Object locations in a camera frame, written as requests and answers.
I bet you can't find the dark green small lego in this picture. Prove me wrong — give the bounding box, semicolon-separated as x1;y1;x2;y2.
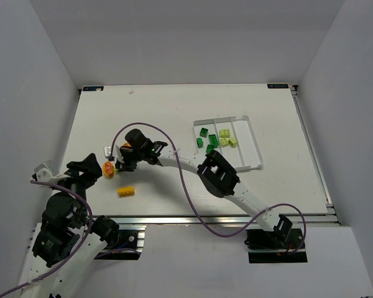
196;138;204;148

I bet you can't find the dark green lego brick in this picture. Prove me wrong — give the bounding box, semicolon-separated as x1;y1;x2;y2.
206;145;214;154

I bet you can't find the dark green square lego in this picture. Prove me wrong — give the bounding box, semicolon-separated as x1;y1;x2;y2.
208;134;219;148

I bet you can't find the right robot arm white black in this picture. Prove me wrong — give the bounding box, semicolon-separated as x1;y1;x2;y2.
113;129;292;246

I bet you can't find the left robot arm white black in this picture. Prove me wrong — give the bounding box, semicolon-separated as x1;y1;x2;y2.
20;153;119;297

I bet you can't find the orange flower lego piece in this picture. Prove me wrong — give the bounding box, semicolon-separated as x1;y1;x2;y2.
102;161;115;179

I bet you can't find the yellow long lego brick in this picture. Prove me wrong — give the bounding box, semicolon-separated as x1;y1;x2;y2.
117;186;135;197

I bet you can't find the left corner label sticker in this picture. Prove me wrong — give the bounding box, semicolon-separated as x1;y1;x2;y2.
82;86;104;92

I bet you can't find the corner label sticker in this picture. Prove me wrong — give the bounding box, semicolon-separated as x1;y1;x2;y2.
82;86;104;92
267;83;289;89

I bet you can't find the white three-compartment tray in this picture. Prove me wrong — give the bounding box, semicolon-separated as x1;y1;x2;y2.
193;115;263;172

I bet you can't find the right corner label sticker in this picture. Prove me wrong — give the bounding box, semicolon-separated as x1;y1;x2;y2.
267;83;289;89

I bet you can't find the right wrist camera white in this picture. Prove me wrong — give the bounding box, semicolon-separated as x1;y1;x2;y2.
104;145;122;162

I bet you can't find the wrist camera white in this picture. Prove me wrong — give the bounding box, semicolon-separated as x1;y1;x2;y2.
32;161;68;184
104;145;122;162

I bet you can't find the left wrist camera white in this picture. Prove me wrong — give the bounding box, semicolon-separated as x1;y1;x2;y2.
32;161;68;184

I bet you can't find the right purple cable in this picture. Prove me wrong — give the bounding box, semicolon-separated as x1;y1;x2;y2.
111;122;307;256

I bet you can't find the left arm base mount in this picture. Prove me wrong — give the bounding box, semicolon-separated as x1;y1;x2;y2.
91;216;144;261

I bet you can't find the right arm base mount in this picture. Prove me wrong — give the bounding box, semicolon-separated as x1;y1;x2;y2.
244;228;308;264

